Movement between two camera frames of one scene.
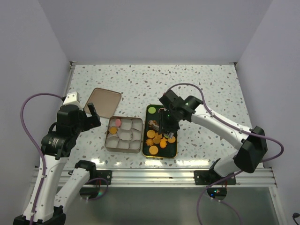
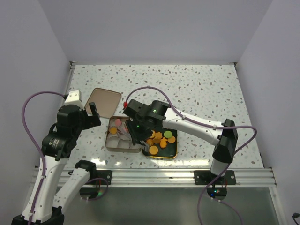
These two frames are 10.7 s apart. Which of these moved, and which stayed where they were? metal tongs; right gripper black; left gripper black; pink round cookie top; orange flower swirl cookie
Moved: right gripper black; metal tongs
Stayed: pink round cookie top; orange flower swirl cookie; left gripper black
